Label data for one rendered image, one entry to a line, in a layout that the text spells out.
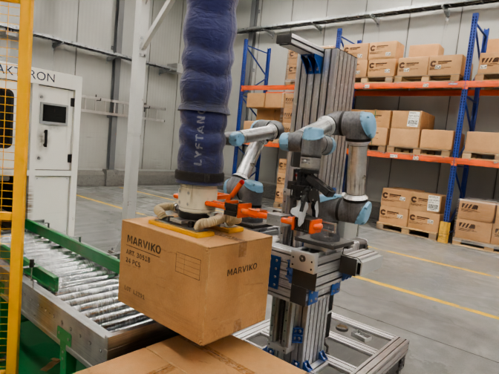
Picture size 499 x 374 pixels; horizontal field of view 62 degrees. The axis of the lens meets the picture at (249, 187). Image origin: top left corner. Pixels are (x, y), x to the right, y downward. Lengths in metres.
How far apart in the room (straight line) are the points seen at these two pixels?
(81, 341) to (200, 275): 0.75
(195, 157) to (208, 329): 0.71
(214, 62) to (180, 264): 0.86
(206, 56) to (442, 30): 9.04
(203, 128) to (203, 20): 0.45
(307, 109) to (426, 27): 8.48
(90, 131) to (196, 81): 10.12
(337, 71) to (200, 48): 0.85
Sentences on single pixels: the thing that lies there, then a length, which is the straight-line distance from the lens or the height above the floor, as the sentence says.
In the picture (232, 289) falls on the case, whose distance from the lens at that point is 1.79.
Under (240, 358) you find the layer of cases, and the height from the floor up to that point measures 0.54.
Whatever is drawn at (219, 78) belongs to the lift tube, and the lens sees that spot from 1.86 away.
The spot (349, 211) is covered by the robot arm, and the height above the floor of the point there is 1.21.
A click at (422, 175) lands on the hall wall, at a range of 10.21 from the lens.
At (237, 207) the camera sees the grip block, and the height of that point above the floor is 1.22.
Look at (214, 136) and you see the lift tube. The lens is 1.84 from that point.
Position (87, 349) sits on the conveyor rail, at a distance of 2.16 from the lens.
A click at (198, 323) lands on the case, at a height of 0.76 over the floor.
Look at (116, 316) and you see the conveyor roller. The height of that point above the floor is 0.54.
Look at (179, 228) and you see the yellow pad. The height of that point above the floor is 1.09.
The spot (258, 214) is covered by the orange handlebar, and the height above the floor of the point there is 1.20.
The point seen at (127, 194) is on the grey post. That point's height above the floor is 0.74.
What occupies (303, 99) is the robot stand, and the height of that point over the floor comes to 1.75.
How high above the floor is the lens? 1.47
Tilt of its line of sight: 6 degrees down
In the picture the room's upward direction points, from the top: 5 degrees clockwise
